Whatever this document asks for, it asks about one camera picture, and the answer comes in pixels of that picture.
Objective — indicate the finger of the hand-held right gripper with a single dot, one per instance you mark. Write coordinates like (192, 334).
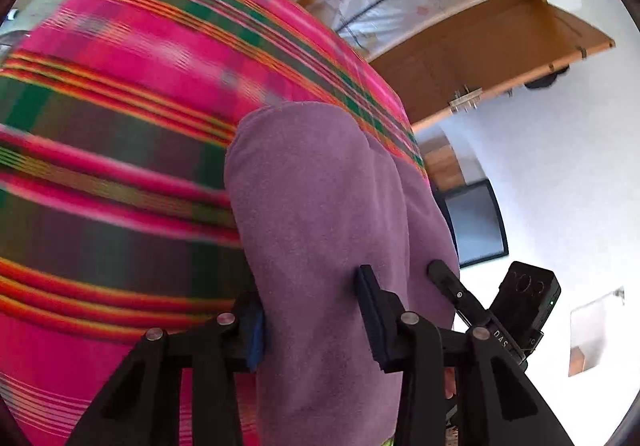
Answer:
(450, 286)

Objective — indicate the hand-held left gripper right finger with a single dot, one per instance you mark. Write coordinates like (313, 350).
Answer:
(372, 321)

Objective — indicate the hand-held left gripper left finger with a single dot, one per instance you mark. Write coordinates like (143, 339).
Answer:
(256, 341)

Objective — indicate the purple fleece pants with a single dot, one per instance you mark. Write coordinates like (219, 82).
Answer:
(340, 251)

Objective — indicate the person's right hand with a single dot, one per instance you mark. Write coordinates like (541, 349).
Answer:
(450, 383)

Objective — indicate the black mesh office chair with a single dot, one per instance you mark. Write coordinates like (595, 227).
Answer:
(475, 226)

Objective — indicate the wooden board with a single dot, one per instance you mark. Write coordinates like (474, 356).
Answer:
(442, 166)

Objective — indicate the dark hanging clothing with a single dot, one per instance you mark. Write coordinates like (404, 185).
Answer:
(545, 79)

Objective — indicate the pink green plaid bed sheet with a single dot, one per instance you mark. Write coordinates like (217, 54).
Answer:
(125, 151)

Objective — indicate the wooden door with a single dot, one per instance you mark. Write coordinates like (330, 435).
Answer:
(490, 51)

